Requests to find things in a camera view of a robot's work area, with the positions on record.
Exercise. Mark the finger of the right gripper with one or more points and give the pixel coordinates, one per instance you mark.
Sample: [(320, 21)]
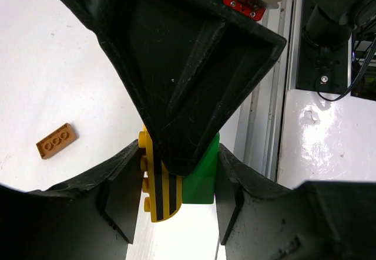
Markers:
[(186, 64)]

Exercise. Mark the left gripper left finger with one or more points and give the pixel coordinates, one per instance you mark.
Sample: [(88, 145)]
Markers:
[(90, 216)]

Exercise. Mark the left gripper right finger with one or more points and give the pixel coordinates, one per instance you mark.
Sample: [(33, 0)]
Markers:
[(260, 219)]

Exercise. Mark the yellow striped lego brick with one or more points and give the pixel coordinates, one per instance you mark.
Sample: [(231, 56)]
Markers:
[(163, 189)]

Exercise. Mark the green lego plate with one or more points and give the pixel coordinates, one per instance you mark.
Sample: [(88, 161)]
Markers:
[(199, 186)]

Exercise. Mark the white foil panel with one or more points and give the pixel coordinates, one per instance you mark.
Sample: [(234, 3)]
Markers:
[(326, 141)]

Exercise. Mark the brown lego plate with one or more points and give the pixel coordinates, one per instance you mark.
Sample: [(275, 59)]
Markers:
[(56, 141)]

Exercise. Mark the aluminium frame rail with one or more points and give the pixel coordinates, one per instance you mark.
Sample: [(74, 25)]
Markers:
[(259, 137)]

